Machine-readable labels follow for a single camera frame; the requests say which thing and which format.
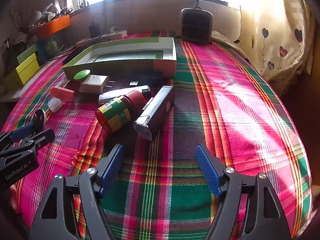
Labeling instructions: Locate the pink hinged case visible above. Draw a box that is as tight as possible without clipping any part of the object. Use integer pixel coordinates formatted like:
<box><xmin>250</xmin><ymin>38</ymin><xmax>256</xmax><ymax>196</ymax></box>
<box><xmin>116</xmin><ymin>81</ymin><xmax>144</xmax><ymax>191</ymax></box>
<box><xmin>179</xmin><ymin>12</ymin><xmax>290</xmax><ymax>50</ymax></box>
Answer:
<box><xmin>50</xmin><ymin>87</ymin><xmax>74</xmax><ymax>102</ymax></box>

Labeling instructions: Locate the black lighter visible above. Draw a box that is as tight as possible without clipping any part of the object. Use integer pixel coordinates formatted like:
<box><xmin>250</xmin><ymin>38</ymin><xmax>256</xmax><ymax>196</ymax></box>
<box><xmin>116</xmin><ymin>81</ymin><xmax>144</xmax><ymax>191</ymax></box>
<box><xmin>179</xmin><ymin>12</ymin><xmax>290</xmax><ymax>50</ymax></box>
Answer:
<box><xmin>99</xmin><ymin>86</ymin><xmax>151</xmax><ymax>105</ymax></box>

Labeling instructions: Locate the orange basket of items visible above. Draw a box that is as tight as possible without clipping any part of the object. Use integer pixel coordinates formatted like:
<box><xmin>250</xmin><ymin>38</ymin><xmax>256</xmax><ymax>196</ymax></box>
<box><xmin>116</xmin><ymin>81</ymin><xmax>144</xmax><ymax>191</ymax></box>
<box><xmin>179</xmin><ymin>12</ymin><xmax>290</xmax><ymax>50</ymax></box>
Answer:
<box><xmin>27</xmin><ymin>2</ymin><xmax>74</xmax><ymax>28</ymax></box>

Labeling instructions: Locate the plaid blanket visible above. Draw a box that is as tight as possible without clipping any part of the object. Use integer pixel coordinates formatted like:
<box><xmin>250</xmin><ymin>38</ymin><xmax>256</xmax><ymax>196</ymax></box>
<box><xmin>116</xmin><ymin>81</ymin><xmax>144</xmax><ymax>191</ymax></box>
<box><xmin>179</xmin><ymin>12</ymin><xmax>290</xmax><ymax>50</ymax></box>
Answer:
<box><xmin>5</xmin><ymin>30</ymin><xmax>313</xmax><ymax>240</ymax></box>

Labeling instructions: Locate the white power strip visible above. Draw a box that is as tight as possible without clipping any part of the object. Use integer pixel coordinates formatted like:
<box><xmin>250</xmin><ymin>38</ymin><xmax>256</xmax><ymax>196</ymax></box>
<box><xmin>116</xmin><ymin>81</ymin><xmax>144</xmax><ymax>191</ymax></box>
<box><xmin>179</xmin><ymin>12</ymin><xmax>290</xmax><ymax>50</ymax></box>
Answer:
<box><xmin>101</xmin><ymin>30</ymin><xmax>127</xmax><ymax>40</ymax></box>

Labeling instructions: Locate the black phone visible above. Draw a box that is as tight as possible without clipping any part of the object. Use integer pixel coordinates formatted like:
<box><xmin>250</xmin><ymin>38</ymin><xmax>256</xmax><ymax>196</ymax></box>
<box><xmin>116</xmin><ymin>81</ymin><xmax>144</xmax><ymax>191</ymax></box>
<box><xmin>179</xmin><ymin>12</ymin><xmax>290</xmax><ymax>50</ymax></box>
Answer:
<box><xmin>62</xmin><ymin>50</ymin><xmax>82</xmax><ymax>65</ymax></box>

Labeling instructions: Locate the green round lid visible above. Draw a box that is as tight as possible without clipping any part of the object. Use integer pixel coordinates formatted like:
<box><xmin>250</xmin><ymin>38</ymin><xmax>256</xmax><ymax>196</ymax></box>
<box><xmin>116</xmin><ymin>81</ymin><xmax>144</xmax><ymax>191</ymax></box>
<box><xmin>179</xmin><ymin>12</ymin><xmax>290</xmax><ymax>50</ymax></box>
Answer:
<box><xmin>74</xmin><ymin>69</ymin><xmax>91</xmax><ymax>81</ymax></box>

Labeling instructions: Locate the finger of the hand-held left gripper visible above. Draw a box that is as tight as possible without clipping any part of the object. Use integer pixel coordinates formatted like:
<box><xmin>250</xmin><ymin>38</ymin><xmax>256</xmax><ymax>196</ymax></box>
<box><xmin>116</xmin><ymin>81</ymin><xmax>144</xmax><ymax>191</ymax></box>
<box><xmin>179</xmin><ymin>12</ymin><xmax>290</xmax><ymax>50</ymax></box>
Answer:
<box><xmin>0</xmin><ymin>129</ymin><xmax>55</xmax><ymax>158</ymax></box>
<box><xmin>0</xmin><ymin>124</ymin><xmax>34</xmax><ymax>145</ymax></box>

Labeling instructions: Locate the white charger plug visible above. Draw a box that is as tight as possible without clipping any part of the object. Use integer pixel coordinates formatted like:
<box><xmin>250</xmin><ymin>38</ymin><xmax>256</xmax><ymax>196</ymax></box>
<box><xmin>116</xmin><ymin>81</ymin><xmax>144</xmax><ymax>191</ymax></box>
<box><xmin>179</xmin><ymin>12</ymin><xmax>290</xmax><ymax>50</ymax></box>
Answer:
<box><xmin>79</xmin><ymin>75</ymin><xmax>115</xmax><ymax>93</ymax></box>

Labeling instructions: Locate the white round cap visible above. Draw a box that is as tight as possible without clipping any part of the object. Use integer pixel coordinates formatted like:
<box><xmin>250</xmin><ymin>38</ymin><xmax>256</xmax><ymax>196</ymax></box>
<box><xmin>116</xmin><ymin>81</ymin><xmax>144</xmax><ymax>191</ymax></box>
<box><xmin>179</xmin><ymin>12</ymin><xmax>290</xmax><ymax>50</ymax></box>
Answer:
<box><xmin>47</xmin><ymin>98</ymin><xmax>63</xmax><ymax>112</ymax></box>

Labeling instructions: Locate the dark portable heater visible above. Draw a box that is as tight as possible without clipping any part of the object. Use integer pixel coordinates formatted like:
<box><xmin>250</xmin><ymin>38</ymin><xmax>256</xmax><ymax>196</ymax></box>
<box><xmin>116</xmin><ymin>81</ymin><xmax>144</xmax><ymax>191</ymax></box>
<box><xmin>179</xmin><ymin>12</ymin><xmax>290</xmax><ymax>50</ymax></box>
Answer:
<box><xmin>179</xmin><ymin>7</ymin><xmax>213</xmax><ymax>45</ymax></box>

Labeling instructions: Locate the black adapter with cable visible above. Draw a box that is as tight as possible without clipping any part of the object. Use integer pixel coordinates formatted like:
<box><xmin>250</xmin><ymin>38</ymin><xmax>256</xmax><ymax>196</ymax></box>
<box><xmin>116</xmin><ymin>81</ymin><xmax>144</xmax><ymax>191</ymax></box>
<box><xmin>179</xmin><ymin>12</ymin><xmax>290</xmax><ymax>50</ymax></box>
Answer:
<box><xmin>89</xmin><ymin>14</ymin><xmax>107</xmax><ymax>38</ymax></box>

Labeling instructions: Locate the heart print curtain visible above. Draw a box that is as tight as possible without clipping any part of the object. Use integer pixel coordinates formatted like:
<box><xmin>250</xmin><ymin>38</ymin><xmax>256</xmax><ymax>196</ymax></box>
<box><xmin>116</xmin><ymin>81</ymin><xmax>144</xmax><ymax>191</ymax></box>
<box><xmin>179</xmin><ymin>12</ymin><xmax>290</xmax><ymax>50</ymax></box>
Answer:
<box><xmin>232</xmin><ymin>0</ymin><xmax>314</xmax><ymax>95</ymax></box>

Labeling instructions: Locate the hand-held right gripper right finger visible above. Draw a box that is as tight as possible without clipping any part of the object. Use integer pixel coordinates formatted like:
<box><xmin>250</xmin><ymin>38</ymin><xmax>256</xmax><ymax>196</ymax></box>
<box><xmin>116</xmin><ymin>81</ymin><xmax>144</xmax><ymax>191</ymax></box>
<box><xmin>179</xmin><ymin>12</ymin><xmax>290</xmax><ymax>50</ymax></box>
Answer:
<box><xmin>195</xmin><ymin>144</ymin><xmax>292</xmax><ymax>240</ymax></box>

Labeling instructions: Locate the green white cardboard box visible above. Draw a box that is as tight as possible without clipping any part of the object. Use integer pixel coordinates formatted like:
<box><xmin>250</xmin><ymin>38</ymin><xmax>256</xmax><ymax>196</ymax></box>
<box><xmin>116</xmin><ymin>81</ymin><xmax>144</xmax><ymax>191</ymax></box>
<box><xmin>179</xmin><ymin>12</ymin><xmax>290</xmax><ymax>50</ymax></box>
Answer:
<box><xmin>62</xmin><ymin>37</ymin><xmax>177</xmax><ymax>80</ymax></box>

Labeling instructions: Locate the glass tank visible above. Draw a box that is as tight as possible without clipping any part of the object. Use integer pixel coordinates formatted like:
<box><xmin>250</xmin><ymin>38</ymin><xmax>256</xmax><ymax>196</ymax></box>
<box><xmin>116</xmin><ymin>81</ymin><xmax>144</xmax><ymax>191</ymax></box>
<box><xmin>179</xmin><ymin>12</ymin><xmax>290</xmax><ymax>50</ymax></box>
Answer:
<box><xmin>40</xmin><ymin>31</ymin><xmax>72</xmax><ymax>60</ymax></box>

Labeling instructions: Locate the beige power strip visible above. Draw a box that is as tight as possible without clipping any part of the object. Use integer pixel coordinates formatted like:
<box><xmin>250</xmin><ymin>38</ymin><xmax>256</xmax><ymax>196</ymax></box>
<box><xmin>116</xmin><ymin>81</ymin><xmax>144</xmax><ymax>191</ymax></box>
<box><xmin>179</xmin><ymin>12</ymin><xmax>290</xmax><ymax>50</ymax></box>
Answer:
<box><xmin>76</xmin><ymin>37</ymin><xmax>100</xmax><ymax>47</ymax></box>

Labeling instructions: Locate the silver black rectangular device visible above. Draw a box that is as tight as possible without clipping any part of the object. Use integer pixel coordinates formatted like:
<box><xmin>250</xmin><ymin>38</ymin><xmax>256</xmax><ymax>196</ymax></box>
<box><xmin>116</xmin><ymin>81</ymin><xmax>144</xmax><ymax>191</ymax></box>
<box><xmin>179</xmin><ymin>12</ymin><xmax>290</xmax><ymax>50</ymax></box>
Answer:
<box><xmin>134</xmin><ymin>86</ymin><xmax>175</xmax><ymax>141</ymax></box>

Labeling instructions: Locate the lime yellow box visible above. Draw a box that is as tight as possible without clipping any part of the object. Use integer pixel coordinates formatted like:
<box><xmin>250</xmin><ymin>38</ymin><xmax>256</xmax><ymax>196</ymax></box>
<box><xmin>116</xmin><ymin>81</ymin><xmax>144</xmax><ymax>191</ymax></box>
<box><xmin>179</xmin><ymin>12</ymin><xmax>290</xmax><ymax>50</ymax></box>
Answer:
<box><xmin>5</xmin><ymin>54</ymin><xmax>40</xmax><ymax>90</ymax></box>

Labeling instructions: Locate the black oval key fob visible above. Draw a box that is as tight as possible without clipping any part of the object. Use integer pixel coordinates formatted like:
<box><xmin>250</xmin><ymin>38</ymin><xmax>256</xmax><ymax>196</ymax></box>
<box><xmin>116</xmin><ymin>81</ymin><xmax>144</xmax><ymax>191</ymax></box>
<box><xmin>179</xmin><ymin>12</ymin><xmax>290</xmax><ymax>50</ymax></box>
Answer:
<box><xmin>34</xmin><ymin>109</ymin><xmax>47</xmax><ymax>131</ymax></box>

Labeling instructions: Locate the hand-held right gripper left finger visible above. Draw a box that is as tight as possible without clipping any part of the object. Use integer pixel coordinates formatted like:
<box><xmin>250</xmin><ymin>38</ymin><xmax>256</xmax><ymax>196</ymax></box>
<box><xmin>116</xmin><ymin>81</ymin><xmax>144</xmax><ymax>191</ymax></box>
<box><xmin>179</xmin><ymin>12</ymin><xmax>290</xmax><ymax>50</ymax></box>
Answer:
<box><xmin>29</xmin><ymin>144</ymin><xmax>125</xmax><ymax>240</ymax></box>

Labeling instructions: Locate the red jar green label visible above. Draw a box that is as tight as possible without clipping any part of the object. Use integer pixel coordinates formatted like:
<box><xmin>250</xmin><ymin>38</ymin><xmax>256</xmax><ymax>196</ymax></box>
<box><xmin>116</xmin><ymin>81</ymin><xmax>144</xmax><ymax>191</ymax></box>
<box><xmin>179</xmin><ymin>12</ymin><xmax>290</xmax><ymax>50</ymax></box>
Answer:
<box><xmin>95</xmin><ymin>90</ymin><xmax>146</xmax><ymax>132</ymax></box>

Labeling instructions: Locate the blue box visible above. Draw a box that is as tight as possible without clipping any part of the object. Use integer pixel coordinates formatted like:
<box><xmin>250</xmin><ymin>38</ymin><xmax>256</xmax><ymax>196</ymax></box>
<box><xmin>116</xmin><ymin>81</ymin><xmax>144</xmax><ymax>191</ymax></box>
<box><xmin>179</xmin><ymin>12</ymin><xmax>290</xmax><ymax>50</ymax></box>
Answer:
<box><xmin>35</xmin><ymin>41</ymin><xmax>48</xmax><ymax>64</ymax></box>

